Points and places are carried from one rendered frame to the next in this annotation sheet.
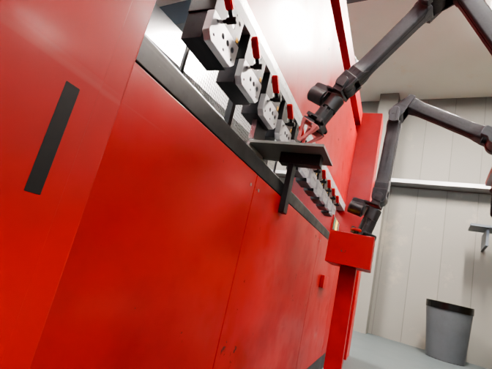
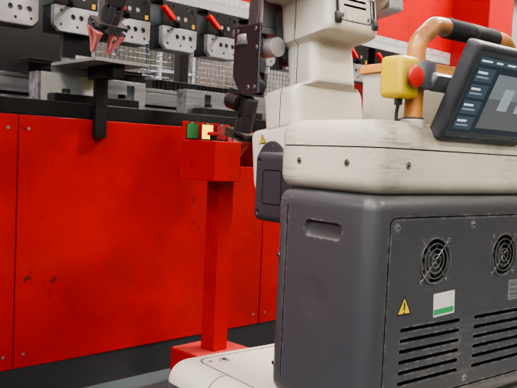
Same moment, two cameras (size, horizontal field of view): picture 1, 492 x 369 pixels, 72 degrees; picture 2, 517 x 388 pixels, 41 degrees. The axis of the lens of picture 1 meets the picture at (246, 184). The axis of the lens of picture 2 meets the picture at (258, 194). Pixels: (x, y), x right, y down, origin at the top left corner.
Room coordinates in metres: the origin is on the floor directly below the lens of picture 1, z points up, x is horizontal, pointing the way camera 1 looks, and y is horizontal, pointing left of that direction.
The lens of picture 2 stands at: (-0.65, -1.34, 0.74)
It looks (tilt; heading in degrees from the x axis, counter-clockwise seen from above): 3 degrees down; 21
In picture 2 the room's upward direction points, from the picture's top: 3 degrees clockwise
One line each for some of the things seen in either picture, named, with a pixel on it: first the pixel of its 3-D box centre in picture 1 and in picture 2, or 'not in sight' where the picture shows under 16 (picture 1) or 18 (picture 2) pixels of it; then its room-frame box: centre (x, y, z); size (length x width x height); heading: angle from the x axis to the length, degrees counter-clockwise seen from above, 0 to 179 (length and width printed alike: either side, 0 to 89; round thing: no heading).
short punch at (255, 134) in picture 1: (257, 136); (75, 51); (1.21, 0.00, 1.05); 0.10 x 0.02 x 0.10; 154
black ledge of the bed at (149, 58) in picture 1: (299, 222); (235, 125); (1.77, -0.32, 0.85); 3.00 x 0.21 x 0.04; 154
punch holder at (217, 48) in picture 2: (299, 159); (216, 36); (1.72, -0.25, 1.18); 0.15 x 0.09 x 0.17; 154
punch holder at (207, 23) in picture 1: (214, 29); not in sight; (0.82, 0.18, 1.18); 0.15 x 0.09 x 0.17; 154
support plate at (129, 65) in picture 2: (291, 152); (99, 65); (1.14, -0.13, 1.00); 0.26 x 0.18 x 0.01; 64
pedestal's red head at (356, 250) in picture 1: (352, 244); (221, 151); (1.33, -0.47, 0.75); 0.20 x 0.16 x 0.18; 156
